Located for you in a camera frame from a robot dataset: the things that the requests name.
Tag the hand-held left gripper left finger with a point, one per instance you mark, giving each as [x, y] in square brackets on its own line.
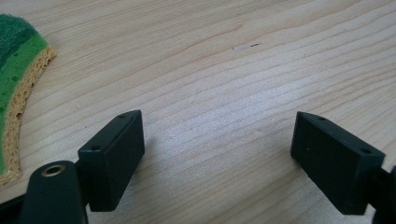
[115, 161]

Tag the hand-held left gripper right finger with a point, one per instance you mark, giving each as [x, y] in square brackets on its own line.
[333, 168]

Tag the green and yellow sponge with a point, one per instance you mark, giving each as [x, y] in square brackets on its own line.
[15, 77]

